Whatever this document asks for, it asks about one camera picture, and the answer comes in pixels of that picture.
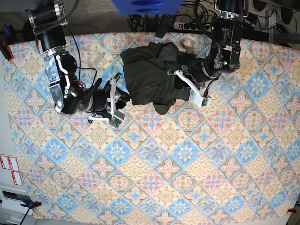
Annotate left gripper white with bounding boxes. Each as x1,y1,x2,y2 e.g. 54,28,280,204
167,70,211,107

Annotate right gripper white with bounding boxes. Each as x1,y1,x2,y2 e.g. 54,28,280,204
87,73,125,128

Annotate dark green long-sleeve shirt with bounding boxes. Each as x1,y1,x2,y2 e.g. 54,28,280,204
120,42,209,115

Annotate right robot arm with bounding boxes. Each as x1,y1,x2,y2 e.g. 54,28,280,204
28,0,130,128

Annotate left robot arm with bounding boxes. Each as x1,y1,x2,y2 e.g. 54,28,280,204
167,0,249,107

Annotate patterned colourful tablecloth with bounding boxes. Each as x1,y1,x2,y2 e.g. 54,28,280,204
3,40,300,225

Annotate blue plastic box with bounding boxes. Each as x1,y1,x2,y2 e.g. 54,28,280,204
112,0,183,15

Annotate black remote control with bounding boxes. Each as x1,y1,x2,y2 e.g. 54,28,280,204
155,15,175,38

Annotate blue clamp upper left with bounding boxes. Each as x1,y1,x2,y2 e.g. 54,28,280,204
0,24,14,61

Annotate blue clamp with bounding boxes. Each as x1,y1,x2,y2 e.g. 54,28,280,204
0,24,14,61
20,200,42,225

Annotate white red-framed labels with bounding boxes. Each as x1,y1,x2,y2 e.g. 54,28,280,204
0,155,23,186

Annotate orange clamp lower right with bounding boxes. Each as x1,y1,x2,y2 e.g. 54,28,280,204
287,208,297,213

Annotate blue clamp lower left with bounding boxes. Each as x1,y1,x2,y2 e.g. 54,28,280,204
20,200,42,225

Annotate white power strip red switch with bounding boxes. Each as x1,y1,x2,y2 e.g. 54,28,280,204
173,22,201,31

